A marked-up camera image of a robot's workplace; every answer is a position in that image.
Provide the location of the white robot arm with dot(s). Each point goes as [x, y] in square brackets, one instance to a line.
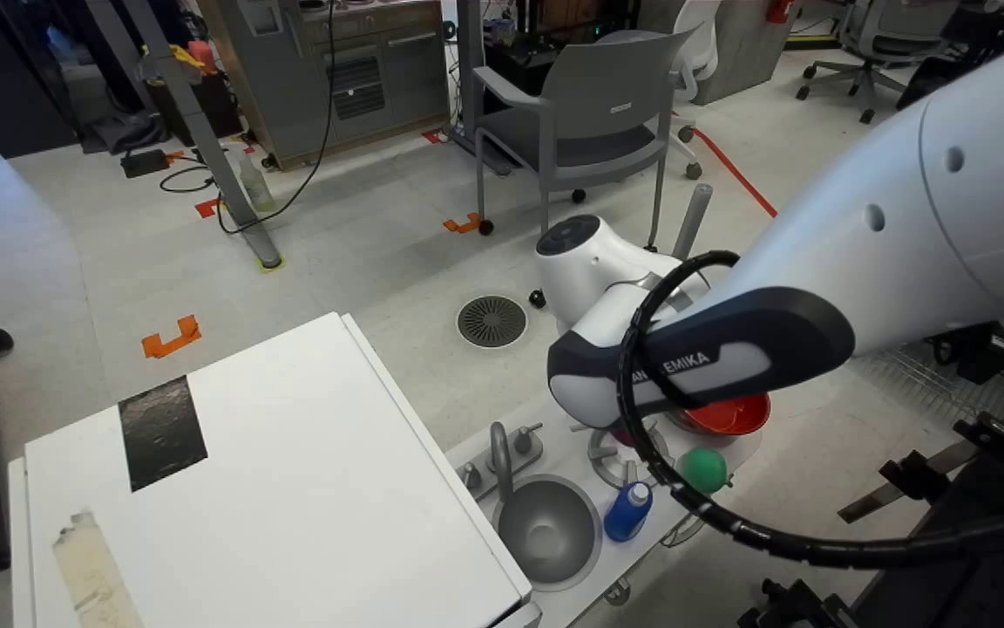
[933, 222]

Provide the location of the grey toy faucet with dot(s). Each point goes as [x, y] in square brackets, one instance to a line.
[504, 455]

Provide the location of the metal toy sink basin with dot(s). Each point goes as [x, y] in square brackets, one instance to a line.
[544, 533]

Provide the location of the red plastic bowl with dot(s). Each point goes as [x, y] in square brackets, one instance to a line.
[728, 417]

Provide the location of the green round plush toy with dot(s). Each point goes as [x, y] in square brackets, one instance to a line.
[706, 470]

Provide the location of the white toy kitchen counter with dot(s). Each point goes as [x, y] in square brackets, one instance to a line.
[628, 572]

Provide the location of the round grey floor drain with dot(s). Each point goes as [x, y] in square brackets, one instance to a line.
[491, 319]

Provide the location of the grey metal pole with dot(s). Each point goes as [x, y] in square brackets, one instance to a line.
[694, 222]

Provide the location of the grey armchair on castors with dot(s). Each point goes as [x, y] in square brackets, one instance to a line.
[594, 118]

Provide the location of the blue bottle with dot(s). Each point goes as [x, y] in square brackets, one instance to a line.
[628, 512]

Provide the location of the red floor tape line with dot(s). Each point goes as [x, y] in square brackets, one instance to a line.
[734, 174]

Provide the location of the white square table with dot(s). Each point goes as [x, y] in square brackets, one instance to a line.
[280, 490]

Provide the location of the grey metal cabinet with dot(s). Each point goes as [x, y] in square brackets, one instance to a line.
[329, 73]

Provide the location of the grey tripod leg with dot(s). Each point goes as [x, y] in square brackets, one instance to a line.
[208, 133]

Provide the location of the black office chair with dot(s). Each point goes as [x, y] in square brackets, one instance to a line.
[878, 39]

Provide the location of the orange floor tape bracket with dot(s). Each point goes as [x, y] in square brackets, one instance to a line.
[173, 341]

